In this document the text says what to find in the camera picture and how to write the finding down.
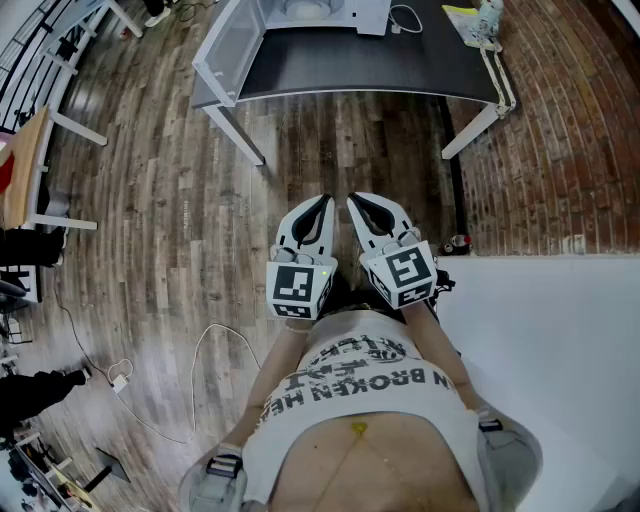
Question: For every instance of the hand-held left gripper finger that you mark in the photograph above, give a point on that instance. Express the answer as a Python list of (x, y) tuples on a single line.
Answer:
[(286, 232), (329, 240)]

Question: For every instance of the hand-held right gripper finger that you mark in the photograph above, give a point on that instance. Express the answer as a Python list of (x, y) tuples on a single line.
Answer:
[(364, 235), (395, 215)]

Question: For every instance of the white microwave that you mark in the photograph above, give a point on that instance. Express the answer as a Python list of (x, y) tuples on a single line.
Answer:
[(372, 17)]

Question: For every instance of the white printed t-shirt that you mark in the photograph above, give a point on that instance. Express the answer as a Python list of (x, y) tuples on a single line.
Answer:
[(360, 395)]

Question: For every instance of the white low cabinet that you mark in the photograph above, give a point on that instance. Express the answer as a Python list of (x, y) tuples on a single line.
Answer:
[(550, 360)]

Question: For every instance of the black metal railing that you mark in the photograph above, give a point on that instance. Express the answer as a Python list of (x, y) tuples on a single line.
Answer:
[(30, 65)]

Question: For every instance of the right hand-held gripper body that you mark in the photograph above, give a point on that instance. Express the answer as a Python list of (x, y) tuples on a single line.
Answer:
[(407, 270)]

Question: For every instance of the black flat stand base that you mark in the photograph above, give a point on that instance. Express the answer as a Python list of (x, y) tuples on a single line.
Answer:
[(114, 465)]

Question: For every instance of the yellow-green booklet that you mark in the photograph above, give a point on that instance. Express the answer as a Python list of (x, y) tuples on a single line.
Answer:
[(465, 22)]

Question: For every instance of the dark table with white legs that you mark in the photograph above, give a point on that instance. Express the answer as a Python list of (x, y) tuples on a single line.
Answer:
[(375, 65)]

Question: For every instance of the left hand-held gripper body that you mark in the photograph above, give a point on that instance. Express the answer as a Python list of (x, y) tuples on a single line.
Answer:
[(292, 287)]

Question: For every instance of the red item on desk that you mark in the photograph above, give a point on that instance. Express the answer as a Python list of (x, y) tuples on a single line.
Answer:
[(5, 172)]

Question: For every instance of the person's left forearm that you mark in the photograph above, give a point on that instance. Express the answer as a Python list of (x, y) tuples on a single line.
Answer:
[(270, 380)]

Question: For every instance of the red capped small bottle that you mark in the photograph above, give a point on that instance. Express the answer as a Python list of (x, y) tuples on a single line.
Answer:
[(457, 244)]

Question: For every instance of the person's right forearm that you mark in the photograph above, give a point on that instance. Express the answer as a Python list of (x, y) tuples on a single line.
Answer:
[(440, 350)]

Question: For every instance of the black trousers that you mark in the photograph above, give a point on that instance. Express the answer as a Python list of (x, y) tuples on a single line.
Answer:
[(345, 295)]

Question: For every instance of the wooden desk with white legs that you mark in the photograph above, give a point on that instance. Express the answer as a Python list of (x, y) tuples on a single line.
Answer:
[(22, 170)]

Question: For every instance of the pale green plush toy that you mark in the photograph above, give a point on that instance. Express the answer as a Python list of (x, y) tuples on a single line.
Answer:
[(489, 15)]

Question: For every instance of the white frame desk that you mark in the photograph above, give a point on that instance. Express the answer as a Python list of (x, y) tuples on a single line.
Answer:
[(80, 20)]

